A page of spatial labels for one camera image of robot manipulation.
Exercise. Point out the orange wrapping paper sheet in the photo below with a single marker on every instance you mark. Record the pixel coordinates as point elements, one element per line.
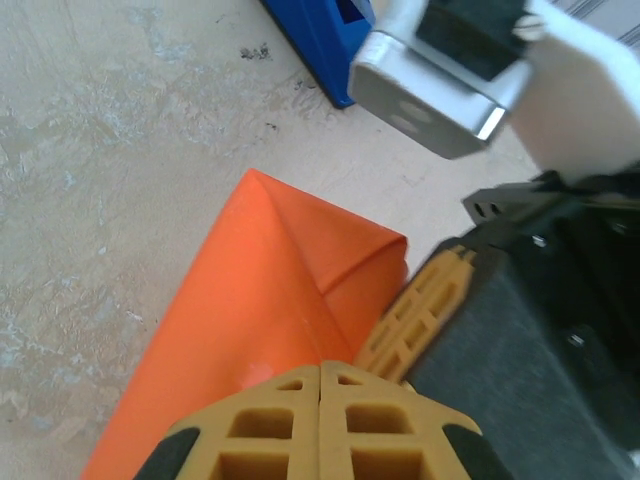
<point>250,310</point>

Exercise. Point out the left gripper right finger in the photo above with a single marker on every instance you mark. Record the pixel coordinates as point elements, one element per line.
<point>390,440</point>

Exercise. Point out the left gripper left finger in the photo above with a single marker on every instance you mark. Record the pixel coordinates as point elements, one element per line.
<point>260,440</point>

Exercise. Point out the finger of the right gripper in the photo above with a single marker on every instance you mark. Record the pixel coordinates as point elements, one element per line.
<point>430,310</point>

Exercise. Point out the blue tape dispenser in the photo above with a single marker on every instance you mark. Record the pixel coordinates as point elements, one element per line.
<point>320,45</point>

